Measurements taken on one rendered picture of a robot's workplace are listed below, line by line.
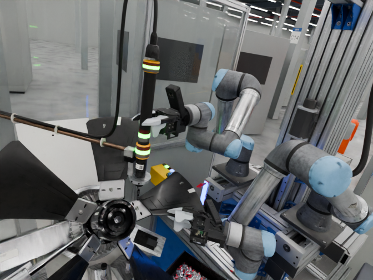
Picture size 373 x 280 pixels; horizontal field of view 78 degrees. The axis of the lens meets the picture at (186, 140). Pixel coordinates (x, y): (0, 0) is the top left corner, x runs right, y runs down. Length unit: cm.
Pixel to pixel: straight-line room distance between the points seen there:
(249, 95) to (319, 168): 46
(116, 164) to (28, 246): 34
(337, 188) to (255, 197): 26
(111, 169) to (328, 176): 66
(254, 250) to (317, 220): 50
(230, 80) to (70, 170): 79
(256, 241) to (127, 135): 55
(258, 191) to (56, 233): 68
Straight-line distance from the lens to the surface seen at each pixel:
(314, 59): 139
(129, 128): 86
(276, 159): 86
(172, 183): 96
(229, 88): 115
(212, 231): 81
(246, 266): 90
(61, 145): 104
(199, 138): 89
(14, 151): 73
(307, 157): 80
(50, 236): 88
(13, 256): 87
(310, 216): 127
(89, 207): 78
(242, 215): 92
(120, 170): 81
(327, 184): 78
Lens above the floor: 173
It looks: 23 degrees down
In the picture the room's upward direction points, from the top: 10 degrees clockwise
